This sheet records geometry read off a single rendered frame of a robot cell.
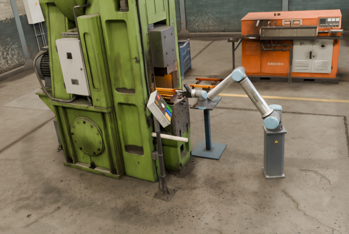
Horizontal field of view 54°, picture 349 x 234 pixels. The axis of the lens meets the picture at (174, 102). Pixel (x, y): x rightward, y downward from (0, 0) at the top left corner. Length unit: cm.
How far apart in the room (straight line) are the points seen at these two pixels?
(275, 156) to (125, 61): 198
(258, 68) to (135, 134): 387
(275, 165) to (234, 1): 779
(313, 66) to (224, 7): 494
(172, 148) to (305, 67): 382
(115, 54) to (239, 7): 781
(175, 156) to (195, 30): 794
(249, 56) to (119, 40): 399
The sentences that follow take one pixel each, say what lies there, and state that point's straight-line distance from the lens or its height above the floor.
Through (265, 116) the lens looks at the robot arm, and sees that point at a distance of 370.
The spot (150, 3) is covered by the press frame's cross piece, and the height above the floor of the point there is 203.
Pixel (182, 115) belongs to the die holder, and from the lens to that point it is 414.
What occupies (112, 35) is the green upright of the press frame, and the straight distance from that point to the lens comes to 379.
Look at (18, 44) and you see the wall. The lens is 1024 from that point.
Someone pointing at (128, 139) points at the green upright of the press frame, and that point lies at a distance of 418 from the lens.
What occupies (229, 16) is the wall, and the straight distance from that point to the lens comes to 1136.
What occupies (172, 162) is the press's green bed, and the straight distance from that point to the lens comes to 432.
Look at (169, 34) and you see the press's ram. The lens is 383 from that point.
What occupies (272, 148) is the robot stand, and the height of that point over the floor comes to 39.
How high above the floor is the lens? 242
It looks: 22 degrees down
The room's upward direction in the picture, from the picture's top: 5 degrees counter-clockwise
